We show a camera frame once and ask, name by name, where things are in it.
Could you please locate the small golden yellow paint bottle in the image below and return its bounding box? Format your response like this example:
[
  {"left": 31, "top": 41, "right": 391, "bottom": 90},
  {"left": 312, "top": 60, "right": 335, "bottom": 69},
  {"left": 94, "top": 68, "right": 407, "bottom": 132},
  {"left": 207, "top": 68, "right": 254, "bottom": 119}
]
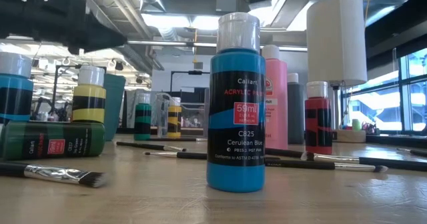
[{"left": 167, "top": 96, "right": 183, "bottom": 139}]

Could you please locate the flat paintbrush silver ferrule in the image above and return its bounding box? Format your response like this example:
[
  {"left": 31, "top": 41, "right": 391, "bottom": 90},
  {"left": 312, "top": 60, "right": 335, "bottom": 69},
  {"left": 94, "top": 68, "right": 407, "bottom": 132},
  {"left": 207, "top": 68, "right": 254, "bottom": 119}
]
[{"left": 0, "top": 161, "right": 109, "bottom": 189}]

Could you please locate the small lemon yellow paint bottle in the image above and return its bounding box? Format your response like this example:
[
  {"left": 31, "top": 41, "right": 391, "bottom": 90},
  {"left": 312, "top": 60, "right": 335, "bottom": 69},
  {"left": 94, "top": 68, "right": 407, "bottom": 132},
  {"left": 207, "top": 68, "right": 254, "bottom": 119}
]
[{"left": 71, "top": 65, "right": 107, "bottom": 124}]

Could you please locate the small red paint bottle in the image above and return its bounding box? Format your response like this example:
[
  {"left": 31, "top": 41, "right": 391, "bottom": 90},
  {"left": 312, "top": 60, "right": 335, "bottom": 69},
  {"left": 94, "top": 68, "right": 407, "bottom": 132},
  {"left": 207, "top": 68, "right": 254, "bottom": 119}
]
[{"left": 304, "top": 81, "right": 334, "bottom": 156}]

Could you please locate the black background gantry frame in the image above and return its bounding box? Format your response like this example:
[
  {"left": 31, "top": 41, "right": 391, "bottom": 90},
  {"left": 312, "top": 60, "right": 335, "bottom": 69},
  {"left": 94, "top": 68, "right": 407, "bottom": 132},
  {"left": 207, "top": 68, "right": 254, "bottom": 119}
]
[{"left": 169, "top": 69, "right": 211, "bottom": 93}]

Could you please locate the cerulean blue paint bottle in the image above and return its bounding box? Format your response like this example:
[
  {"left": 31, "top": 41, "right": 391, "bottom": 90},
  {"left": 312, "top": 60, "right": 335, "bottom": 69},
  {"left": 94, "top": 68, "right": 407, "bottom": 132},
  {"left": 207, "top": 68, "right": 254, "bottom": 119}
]
[{"left": 205, "top": 12, "right": 267, "bottom": 193}]

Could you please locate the dark green paint bottle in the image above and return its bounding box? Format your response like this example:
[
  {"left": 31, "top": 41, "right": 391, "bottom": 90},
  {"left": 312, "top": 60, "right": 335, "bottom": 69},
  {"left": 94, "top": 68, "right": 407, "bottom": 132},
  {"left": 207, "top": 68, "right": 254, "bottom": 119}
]
[{"left": 0, "top": 121, "right": 107, "bottom": 161}]

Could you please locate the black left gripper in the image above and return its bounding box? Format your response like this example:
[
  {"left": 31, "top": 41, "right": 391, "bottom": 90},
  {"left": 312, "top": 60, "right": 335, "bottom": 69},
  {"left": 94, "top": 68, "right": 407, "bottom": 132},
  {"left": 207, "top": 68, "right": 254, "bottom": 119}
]
[{"left": 0, "top": 0, "right": 127, "bottom": 55}]

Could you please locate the clear plastic tray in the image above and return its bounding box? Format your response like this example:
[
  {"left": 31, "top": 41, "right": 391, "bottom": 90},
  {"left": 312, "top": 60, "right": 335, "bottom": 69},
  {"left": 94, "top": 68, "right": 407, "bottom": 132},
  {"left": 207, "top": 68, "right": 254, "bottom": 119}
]
[{"left": 155, "top": 91, "right": 210, "bottom": 139}]

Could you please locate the teal plastic cup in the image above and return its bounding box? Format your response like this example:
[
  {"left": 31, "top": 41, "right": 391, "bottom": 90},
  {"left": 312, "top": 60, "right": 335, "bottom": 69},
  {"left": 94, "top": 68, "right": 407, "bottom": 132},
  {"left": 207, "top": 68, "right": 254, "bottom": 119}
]
[{"left": 103, "top": 73, "right": 127, "bottom": 142}]

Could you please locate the table lamp white shade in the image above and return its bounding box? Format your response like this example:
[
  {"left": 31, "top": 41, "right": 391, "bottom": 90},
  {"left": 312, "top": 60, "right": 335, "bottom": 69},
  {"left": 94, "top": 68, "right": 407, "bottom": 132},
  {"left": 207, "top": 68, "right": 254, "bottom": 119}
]
[{"left": 306, "top": 0, "right": 368, "bottom": 144}]

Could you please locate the small teal green paint bottle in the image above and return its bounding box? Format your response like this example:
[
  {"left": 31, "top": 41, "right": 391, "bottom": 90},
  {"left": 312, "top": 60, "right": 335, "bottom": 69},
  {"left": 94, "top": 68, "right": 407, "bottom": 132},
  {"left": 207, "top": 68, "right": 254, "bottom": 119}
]
[{"left": 133, "top": 93, "right": 153, "bottom": 142}]

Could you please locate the tall grey paint bottle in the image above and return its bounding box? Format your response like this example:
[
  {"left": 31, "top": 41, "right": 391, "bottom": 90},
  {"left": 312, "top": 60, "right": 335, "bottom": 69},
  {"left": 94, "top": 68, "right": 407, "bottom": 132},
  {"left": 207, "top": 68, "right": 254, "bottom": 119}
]
[{"left": 287, "top": 72, "right": 306, "bottom": 145}]

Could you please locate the grey ceiling unit box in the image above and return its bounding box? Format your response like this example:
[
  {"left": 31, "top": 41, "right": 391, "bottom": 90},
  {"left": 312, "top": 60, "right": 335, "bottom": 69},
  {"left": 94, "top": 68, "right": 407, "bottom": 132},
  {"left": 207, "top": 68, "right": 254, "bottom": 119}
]
[{"left": 215, "top": 0, "right": 251, "bottom": 13}]

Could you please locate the black aluminium table frame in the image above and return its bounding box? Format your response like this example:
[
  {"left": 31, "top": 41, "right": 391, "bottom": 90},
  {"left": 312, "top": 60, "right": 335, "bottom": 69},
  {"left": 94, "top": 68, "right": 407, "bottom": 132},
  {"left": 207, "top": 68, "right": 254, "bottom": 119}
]
[{"left": 366, "top": 133, "right": 427, "bottom": 149}]

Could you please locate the tall light pink paint bottle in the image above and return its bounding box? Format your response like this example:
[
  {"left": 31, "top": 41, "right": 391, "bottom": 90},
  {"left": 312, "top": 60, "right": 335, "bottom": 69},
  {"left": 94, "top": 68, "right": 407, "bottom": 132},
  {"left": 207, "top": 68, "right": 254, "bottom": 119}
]
[{"left": 261, "top": 44, "right": 289, "bottom": 151}]

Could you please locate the small blue paint bottle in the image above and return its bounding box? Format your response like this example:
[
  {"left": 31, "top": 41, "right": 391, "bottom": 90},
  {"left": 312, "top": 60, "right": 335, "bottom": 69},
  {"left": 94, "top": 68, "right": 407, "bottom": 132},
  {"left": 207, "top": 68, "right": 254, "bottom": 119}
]
[{"left": 0, "top": 51, "right": 34, "bottom": 124}]

